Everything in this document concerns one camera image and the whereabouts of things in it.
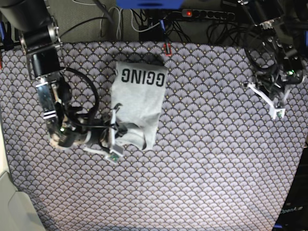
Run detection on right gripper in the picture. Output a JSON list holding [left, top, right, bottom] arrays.
[[79, 115, 128, 149]]

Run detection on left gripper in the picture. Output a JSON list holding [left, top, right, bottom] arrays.
[[255, 71, 293, 101]]

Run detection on light grey T-shirt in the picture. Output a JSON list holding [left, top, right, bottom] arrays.
[[111, 61, 168, 150]]

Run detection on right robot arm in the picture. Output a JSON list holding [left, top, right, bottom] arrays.
[[0, 0, 121, 154]]

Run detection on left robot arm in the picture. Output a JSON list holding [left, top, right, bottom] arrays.
[[238, 0, 308, 100]]

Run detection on red black table clamp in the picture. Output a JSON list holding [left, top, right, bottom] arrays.
[[164, 42, 172, 56]]

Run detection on fan-patterned table cloth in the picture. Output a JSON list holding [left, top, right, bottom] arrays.
[[0, 42, 308, 231]]

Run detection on black box behind table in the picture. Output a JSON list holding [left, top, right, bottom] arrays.
[[139, 25, 164, 42]]

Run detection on blue box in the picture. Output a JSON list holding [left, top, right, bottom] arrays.
[[116, 0, 184, 9]]

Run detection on grey plastic bin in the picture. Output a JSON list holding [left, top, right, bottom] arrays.
[[0, 171, 45, 231]]

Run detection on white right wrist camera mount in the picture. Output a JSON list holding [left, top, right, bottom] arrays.
[[83, 103, 124, 164]]

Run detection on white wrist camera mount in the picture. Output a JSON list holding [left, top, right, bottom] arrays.
[[83, 103, 124, 164], [243, 76, 308, 120]]

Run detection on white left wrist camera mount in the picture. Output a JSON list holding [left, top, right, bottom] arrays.
[[243, 76, 308, 120]]

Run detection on white cable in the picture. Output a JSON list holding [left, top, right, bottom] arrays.
[[100, 0, 162, 39]]

